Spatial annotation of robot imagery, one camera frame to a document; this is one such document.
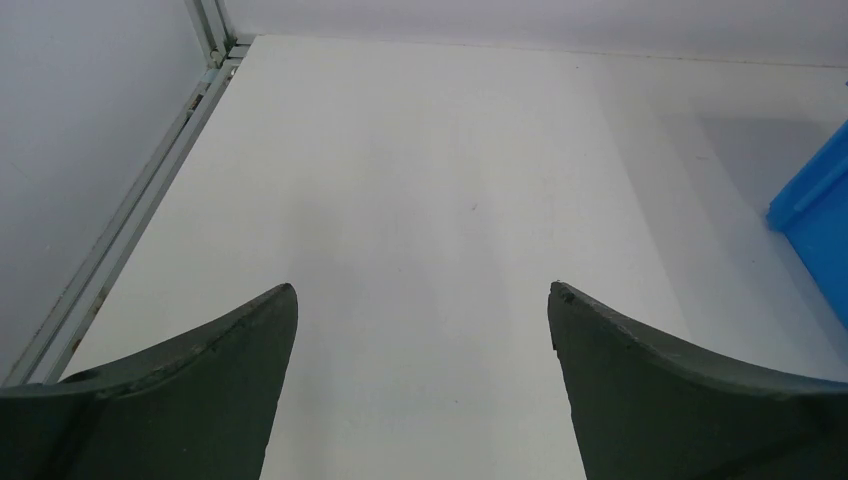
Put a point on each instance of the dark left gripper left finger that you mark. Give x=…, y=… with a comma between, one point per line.
x=200, y=405

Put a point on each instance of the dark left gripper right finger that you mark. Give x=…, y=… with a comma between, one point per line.
x=648, y=405

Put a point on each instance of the aluminium frame rail left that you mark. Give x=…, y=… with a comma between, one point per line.
x=100, y=102

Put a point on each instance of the blue plastic bin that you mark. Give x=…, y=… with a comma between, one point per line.
x=811, y=212

